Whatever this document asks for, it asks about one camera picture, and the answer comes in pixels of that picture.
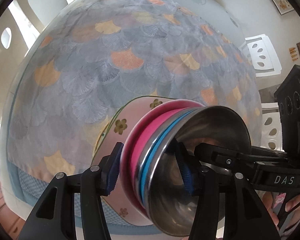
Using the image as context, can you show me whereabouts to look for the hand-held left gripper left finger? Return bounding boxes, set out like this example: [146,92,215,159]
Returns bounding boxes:
[19,142,123,240]

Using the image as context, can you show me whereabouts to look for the blue steel bowl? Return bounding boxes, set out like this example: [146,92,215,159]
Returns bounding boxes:
[136,106,252,238]

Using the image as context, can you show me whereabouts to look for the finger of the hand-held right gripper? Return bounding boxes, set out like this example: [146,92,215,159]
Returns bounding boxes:
[194,142,255,178]
[251,146,290,162]

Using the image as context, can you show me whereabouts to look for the pink polka dot bowl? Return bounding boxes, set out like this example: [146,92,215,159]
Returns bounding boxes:
[119,99,203,205]

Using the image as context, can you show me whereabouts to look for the leaf print tablecloth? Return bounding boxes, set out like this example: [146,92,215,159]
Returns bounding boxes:
[5,0,263,230]

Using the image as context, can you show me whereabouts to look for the pink steel bowl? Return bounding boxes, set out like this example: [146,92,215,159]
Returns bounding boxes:
[127,108,198,213]

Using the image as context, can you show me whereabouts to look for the person's right hand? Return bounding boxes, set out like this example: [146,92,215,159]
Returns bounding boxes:
[261,190,300,240]

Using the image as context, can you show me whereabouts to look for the white forest print plate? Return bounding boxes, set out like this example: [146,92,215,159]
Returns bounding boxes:
[92,96,178,228]

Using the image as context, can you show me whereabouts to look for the orange wall ornaments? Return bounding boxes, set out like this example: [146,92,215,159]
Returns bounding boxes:
[288,46,298,61]

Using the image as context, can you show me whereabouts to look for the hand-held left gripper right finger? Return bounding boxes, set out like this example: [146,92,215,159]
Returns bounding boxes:
[175,142,282,240]

